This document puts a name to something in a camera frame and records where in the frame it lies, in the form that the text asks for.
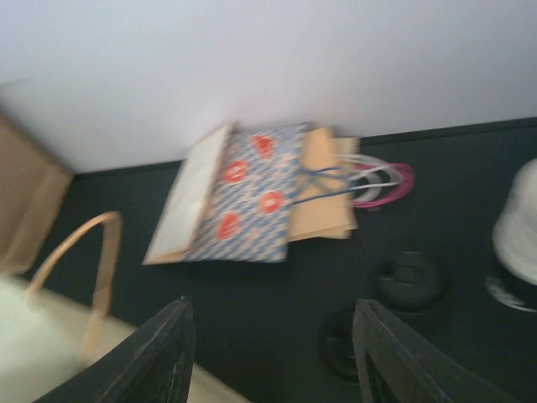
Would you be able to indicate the stack of white paper cups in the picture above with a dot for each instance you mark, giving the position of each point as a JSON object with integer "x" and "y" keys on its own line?
{"x": 512, "y": 278}

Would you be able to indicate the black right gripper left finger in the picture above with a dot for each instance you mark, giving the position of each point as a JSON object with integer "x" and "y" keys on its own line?
{"x": 153, "y": 364}

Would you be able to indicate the white flat paper bag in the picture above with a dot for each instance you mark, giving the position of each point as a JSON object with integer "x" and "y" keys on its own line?
{"x": 187, "y": 199}

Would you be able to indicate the standing brown paper bag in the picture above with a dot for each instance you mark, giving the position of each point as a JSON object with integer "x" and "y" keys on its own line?
{"x": 33, "y": 187}

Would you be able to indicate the blue checkered paper bag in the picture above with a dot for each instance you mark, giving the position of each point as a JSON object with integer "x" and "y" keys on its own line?
{"x": 248, "y": 213}

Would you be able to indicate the cream paper bag with handles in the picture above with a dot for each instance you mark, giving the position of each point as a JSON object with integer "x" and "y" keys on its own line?
{"x": 47, "y": 339}

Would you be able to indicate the tall black lid stack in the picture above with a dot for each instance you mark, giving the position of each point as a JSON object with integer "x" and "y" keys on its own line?
{"x": 409, "y": 282}

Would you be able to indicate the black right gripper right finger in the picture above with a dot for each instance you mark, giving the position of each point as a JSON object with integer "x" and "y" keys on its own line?
{"x": 396, "y": 364}

